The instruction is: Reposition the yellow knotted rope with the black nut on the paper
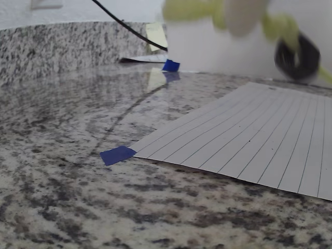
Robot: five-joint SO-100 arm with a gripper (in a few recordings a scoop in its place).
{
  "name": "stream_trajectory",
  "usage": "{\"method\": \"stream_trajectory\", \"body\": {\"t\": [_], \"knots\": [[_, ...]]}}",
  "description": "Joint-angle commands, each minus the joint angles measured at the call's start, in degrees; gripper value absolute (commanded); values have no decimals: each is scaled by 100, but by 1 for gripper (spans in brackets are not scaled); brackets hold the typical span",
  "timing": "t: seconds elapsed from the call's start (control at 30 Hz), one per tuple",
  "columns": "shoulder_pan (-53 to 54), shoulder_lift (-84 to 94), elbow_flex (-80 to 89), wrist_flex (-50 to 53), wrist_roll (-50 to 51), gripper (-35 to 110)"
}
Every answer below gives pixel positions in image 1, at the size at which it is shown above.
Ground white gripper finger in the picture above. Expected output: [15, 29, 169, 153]
[224, 0, 269, 37]

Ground yellow knotted rope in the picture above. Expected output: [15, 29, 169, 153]
[162, 0, 332, 85]

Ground black hex nut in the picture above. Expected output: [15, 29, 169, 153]
[274, 33, 322, 81]

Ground blue tape piece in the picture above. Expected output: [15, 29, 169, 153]
[162, 59, 181, 72]
[100, 145, 137, 167]

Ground yellow sticky note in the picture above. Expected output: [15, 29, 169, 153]
[145, 22, 169, 52]

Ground flat white paper sheet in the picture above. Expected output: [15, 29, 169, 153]
[119, 53, 169, 64]

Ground lined paper sheet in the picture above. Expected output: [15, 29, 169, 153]
[132, 81, 332, 202]

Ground black cable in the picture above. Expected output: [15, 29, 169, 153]
[90, 0, 169, 52]

